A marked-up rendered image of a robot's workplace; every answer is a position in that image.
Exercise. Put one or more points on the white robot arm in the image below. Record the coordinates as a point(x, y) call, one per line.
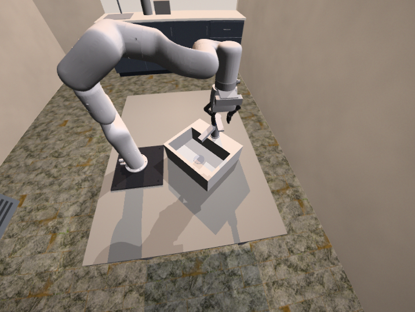
point(100, 49)

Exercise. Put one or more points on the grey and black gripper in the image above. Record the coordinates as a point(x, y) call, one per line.
point(214, 109)

